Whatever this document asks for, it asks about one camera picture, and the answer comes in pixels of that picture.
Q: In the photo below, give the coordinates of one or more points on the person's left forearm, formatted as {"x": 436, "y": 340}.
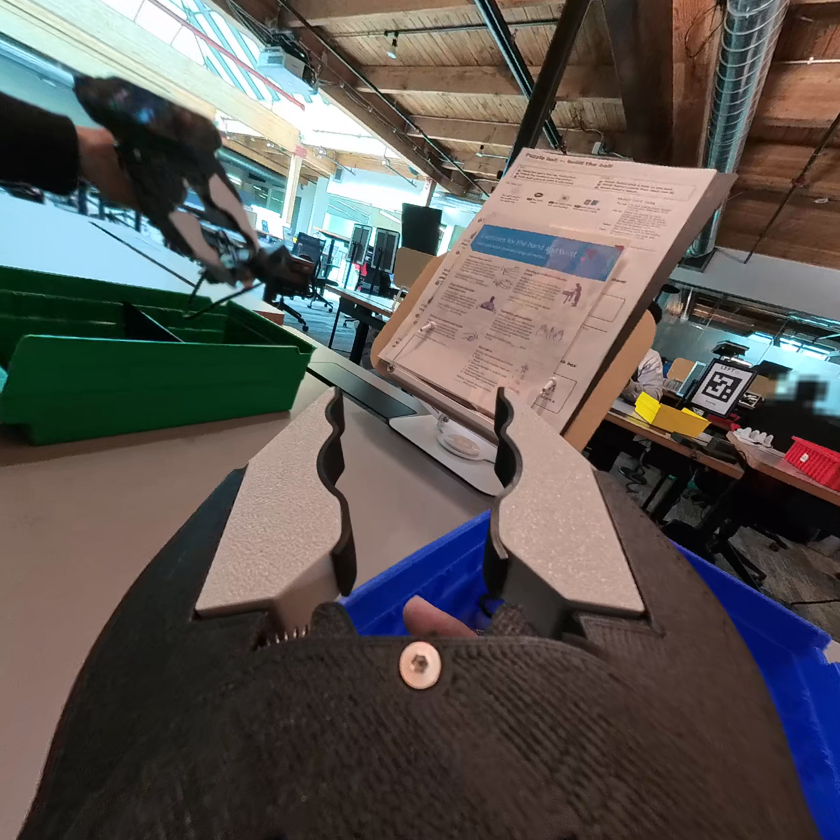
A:
{"x": 36, "y": 148}

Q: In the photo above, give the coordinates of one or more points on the instruction sheets on stand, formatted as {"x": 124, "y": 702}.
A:
{"x": 617, "y": 387}

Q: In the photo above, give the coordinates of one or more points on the person's left hand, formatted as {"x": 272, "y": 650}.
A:
{"x": 102, "y": 167}

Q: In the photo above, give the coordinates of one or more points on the green plastic bin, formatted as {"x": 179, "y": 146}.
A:
{"x": 131, "y": 387}

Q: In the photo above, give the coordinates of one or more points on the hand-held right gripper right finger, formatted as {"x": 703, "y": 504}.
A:
{"x": 564, "y": 531}

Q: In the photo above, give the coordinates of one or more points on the silver ventilation duct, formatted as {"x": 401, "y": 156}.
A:
{"x": 741, "y": 85}

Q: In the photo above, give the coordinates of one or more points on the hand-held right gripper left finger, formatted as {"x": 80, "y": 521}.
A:
{"x": 275, "y": 518}

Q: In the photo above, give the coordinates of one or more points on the white document stand base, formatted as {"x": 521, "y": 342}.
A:
{"x": 420, "y": 430}

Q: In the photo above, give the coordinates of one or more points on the black flat pad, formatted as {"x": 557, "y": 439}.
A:
{"x": 354, "y": 384}

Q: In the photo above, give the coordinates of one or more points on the white printed instruction sheet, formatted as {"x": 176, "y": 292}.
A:
{"x": 656, "y": 203}

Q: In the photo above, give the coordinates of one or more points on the red plastic bin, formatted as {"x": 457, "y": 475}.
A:
{"x": 817, "y": 463}

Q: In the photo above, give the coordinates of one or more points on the white egg tray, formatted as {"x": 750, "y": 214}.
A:
{"x": 754, "y": 436}

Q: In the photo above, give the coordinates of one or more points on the black office chair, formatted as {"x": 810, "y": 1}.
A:
{"x": 298, "y": 279}

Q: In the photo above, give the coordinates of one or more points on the white ceiling unit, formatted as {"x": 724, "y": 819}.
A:
{"x": 282, "y": 65}

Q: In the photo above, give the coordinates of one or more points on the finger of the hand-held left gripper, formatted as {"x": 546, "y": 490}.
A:
{"x": 189, "y": 237}
{"x": 226, "y": 203}

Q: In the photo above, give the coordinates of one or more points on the blue plastic bin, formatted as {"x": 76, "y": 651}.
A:
{"x": 787, "y": 656}

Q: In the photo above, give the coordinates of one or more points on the yellow plastic bin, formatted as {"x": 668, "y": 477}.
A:
{"x": 676, "y": 420}

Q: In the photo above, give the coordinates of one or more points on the black monitor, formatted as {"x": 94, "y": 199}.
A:
{"x": 386, "y": 250}
{"x": 361, "y": 246}

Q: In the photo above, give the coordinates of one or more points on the black bin divider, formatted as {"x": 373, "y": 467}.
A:
{"x": 141, "y": 325}

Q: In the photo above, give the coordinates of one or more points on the blue header leaflet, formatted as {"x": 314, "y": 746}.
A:
{"x": 512, "y": 308}

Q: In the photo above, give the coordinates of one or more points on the printed tag sign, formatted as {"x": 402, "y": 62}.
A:
{"x": 722, "y": 387}

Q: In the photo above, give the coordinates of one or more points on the black metal pole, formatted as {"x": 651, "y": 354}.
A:
{"x": 548, "y": 79}

